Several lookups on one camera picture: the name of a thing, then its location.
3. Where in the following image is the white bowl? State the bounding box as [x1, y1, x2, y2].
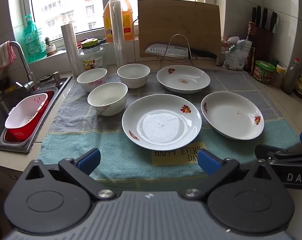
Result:
[117, 63, 151, 89]
[87, 82, 128, 116]

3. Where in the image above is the stained floral white plate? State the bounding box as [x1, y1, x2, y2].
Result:
[156, 65, 210, 94]

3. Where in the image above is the steel kitchen faucet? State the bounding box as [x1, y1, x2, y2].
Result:
[9, 41, 39, 91]

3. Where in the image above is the grey teal checked towel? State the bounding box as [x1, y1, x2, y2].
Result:
[39, 70, 299, 191]

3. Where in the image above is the clear glass oil bottle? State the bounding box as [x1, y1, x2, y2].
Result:
[282, 57, 300, 95]

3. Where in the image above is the yellow lid spice jar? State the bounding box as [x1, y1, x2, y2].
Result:
[270, 64, 286, 88]

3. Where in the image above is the red basin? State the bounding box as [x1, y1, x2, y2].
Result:
[3, 90, 54, 143]

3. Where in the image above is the green lid sauce jar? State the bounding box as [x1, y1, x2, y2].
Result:
[253, 60, 275, 84]

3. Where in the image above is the dark soy sauce bottle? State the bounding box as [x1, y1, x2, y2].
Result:
[244, 22, 255, 74]

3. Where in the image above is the left pink floral bowl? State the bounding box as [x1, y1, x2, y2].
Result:
[77, 68, 108, 93]

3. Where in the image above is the white clipped food bag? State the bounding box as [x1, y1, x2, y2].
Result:
[223, 36, 252, 71]

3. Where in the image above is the steel sink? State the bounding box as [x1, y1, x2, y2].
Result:
[0, 77, 71, 154]

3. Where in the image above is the short plastic wrap roll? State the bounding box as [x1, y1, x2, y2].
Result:
[61, 23, 83, 77]

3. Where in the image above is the dark knife block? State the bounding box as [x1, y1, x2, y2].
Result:
[251, 5, 278, 73]

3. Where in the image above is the glass jar green lid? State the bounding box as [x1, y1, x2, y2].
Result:
[79, 38, 107, 70]

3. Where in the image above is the small potted plant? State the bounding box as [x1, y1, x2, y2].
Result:
[45, 37, 57, 57]

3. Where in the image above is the green dish soap bottle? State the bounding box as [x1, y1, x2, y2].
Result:
[23, 14, 47, 63]

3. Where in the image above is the pink dish cloth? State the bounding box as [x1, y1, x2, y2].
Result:
[0, 41, 17, 71]

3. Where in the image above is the wooden cutting board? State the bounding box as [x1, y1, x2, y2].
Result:
[138, 0, 221, 57]

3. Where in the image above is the orange oil jug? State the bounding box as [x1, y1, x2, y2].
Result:
[103, 0, 135, 43]

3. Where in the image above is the tall plastic wrap roll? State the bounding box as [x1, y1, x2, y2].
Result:
[109, 1, 126, 68]

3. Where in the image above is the wire knife rack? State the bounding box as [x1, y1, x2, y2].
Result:
[159, 33, 194, 69]

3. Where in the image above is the steel cleaver black handle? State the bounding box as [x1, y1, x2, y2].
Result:
[145, 43, 217, 59]

